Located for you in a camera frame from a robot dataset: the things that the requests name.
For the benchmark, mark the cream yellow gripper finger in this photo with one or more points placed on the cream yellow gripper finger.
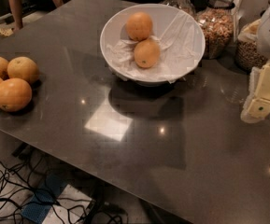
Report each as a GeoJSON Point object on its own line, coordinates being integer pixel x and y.
{"type": "Point", "coordinates": [257, 105]}

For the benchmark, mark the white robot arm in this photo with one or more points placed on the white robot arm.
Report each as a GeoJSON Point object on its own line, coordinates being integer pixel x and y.
{"type": "Point", "coordinates": [263, 34]}

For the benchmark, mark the white bowl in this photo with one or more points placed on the white bowl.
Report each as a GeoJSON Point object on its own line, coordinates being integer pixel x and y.
{"type": "Point", "coordinates": [116, 28]}

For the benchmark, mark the lower orange in bowl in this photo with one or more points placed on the lower orange in bowl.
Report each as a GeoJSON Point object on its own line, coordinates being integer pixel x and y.
{"type": "Point", "coordinates": [147, 53]}

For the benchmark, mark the orange in bowl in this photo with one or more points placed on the orange in bowl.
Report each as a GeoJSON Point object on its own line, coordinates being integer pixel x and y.
{"type": "Point", "coordinates": [139, 26]}
{"type": "Point", "coordinates": [147, 53]}

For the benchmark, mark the upper orange in bowl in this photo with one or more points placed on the upper orange in bowl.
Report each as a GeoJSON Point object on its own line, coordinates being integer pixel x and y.
{"type": "Point", "coordinates": [139, 26]}

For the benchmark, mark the glass jar of grains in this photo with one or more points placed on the glass jar of grains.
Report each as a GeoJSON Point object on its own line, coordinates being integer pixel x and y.
{"type": "Point", "coordinates": [246, 54]}

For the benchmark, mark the glass jar of nuts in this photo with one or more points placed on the glass jar of nuts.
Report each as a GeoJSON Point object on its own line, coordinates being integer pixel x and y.
{"type": "Point", "coordinates": [217, 24]}

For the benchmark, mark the white paper tag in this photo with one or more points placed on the white paper tag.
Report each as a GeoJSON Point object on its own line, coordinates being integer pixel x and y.
{"type": "Point", "coordinates": [236, 18]}

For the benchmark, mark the white paper liner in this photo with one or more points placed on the white paper liner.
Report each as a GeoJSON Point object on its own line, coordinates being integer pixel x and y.
{"type": "Point", "coordinates": [181, 44]}

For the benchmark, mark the right rear orange on table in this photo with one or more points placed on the right rear orange on table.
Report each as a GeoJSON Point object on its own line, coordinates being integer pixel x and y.
{"type": "Point", "coordinates": [24, 68]}

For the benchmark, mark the blue box on floor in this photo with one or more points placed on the blue box on floor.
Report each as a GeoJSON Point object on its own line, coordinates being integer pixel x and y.
{"type": "Point", "coordinates": [44, 198]}

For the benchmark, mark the person's legs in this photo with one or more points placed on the person's legs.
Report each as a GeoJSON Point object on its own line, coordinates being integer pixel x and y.
{"type": "Point", "coordinates": [16, 11]}

